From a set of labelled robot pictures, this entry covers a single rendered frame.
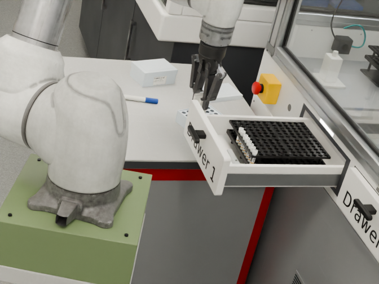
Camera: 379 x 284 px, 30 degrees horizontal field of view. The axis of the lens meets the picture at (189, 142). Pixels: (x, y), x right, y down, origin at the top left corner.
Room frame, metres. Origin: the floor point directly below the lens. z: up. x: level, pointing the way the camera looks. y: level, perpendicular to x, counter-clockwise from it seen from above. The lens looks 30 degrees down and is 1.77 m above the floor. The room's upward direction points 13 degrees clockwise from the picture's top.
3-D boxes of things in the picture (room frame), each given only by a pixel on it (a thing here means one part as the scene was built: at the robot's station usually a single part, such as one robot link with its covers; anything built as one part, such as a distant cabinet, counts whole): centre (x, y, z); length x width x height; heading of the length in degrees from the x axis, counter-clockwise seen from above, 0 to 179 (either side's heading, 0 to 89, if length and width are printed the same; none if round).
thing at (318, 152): (1.64, -0.23, 0.87); 0.22 x 0.18 x 0.06; 112
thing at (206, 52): (1.82, 0.00, 1.00); 0.08 x 0.07 x 0.09; 44
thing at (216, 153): (1.56, -0.04, 0.87); 0.29 x 0.02 x 0.11; 22
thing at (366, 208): (1.38, -0.43, 0.91); 0.07 x 0.04 x 0.01; 22
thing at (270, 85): (1.98, -0.20, 0.88); 0.07 x 0.05 x 0.07; 22
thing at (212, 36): (1.82, 0.00, 1.08); 0.09 x 0.09 x 0.06
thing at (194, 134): (1.55, -0.02, 0.91); 0.07 x 0.04 x 0.01; 22
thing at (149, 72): (2.10, 0.17, 0.79); 0.13 x 0.09 x 0.05; 130
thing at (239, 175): (1.64, -0.23, 0.86); 0.40 x 0.26 x 0.06; 112
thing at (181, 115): (1.87, -0.02, 0.78); 0.12 x 0.08 x 0.04; 134
